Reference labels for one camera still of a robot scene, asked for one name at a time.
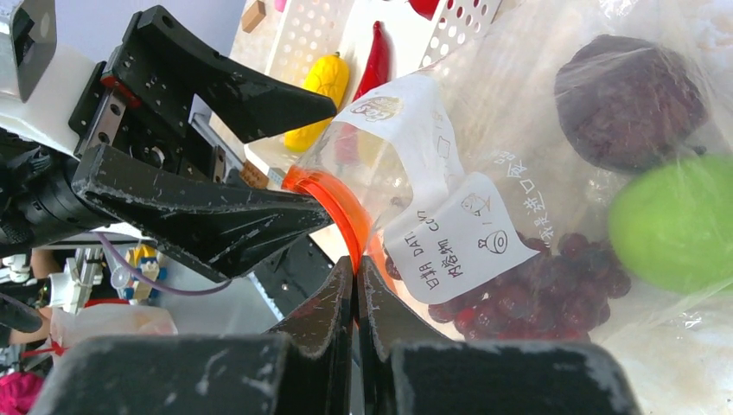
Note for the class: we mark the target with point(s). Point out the clear orange-zip bag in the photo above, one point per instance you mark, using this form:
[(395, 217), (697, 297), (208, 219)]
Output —
[(482, 151)]

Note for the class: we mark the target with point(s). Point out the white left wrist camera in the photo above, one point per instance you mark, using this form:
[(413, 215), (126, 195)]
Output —
[(41, 81)]

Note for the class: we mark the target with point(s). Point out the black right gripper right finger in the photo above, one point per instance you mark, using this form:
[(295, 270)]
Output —
[(384, 321)]

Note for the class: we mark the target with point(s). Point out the wooden block near left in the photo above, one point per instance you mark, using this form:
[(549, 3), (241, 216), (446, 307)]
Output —
[(253, 15)]

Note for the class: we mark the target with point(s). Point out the red tomato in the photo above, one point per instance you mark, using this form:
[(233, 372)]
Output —
[(424, 8)]

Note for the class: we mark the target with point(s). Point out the white perforated plastic basket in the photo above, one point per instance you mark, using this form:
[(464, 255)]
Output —
[(285, 44)]

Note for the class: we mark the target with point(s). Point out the green apple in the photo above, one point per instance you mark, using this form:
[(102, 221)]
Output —
[(672, 226)]

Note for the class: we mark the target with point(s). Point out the dark maroon fig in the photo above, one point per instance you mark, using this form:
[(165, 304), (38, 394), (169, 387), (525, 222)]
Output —
[(627, 104)]

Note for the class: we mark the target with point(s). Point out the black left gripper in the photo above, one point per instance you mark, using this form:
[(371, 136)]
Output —
[(154, 183)]

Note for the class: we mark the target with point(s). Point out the red chili pepper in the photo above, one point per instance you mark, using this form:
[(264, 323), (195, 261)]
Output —
[(376, 73)]

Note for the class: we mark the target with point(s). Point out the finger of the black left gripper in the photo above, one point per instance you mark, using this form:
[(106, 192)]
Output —
[(160, 67)]

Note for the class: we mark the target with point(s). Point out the dark red grape bunch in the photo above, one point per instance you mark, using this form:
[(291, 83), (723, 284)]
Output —
[(498, 287)]

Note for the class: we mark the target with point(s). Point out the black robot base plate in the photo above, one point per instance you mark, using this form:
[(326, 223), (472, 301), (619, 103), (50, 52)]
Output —
[(290, 277)]

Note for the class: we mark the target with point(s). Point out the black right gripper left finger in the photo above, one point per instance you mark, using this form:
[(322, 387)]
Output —
[(314, 367)]

